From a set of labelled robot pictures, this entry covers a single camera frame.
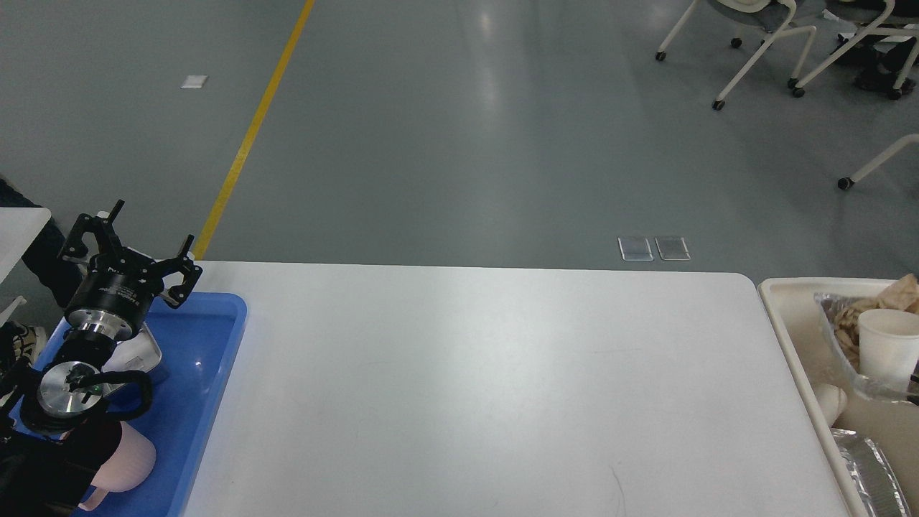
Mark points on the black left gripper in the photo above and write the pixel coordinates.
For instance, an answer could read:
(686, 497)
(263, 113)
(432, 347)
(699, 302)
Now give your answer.
(117, 293)

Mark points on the steel rectangular container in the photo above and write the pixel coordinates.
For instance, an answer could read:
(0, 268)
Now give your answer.
(140, 353)

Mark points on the pink mug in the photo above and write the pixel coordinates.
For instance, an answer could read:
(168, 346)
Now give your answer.
(129, 464)

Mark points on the aluminium foil tray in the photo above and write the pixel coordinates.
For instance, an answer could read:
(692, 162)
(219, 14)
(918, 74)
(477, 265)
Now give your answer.
(867, 387)

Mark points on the white paper cup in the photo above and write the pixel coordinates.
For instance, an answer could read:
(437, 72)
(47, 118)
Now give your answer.
(888, 346)

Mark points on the brown paper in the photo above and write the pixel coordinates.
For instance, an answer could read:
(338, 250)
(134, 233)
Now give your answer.
(902, 296)

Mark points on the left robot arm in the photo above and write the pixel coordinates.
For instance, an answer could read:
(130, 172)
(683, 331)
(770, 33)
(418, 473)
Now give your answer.
(61, 423)

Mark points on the person in dark jeans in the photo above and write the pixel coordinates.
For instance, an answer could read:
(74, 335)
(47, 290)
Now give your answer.
(62, 278)

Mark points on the blue plastic tray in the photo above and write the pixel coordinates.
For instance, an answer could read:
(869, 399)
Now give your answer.
(199, 342)

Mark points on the white side table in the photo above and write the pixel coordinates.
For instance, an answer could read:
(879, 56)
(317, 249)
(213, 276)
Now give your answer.
(19, 228)

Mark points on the floor outlet plate left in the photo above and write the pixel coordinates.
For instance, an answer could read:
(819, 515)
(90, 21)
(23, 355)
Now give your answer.
(635, 249)

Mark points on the floor outlet plate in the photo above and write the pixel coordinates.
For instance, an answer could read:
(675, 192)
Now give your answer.
(635, 249)
(672, 248)

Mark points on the floor outlet plate right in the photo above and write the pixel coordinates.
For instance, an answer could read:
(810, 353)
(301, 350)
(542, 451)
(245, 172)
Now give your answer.
(672, 248)

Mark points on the beige plastic bin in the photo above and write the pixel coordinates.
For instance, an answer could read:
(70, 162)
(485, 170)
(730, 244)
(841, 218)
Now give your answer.
(799, 323)

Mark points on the white chair at right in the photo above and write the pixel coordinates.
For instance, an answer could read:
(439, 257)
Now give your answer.
(847, 183)

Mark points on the foil tray in bin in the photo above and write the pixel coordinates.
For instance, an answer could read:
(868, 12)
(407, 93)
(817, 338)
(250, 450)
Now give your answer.
(874, 480)

